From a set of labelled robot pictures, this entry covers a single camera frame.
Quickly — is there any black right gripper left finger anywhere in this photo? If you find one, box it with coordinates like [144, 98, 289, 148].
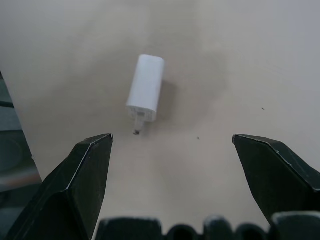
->
[5, 133, 115, 240]

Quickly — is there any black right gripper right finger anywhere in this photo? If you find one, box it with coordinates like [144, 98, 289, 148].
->
[232, 133, 320, 226]

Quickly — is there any white plug adapter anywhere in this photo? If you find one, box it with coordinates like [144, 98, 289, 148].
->
[125, 54, 166, 136]

